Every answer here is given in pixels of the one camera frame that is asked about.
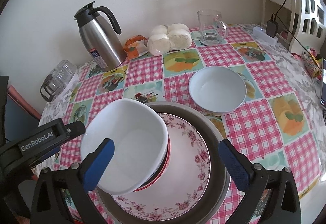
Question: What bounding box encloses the white square bowl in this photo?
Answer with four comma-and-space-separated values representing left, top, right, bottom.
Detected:
80, 99, 169, 195

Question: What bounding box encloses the floral pink ceramic plate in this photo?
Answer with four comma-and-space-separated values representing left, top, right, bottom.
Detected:
112, 113, 211, 221

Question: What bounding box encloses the pale blue round bowl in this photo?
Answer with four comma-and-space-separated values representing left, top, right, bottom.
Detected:
188, 66, 247, 114

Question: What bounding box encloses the clear drinking glass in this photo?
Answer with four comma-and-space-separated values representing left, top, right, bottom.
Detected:
54, 60, 77, 85

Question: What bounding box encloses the patchwork checkered tablecloth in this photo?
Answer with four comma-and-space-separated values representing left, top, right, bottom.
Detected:
41, 24, 325, 204

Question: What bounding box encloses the steel thermos jug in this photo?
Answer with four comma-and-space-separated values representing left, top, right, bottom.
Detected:
74, 2, 127, 71

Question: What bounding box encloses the smartphone with lit screen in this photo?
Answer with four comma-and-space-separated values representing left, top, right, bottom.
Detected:
320, 59, 326, 109

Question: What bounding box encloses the colourful candy roll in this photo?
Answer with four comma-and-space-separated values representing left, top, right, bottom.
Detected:
301, 52, 321, 78

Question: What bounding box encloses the orange snack packet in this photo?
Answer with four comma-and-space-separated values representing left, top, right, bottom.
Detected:
124, 35, 149, 60

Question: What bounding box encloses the bag of white buns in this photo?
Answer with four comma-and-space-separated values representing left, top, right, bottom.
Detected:
147, 23, 192, 56

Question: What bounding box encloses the white power strip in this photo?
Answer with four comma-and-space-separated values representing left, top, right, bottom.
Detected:
252, 26, 278, 45

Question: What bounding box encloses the white lattice chair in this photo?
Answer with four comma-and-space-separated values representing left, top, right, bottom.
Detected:
290, 0, 325, 54

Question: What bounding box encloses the black charger plug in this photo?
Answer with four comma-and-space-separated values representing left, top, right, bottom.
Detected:
266, 14, 279, 38

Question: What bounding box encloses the clear glass mug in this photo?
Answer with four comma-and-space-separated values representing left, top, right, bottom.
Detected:
197, 10, 229, 45

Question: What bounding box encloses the glass teapot black handle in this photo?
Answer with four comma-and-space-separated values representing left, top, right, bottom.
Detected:
40, 74, 64, 102

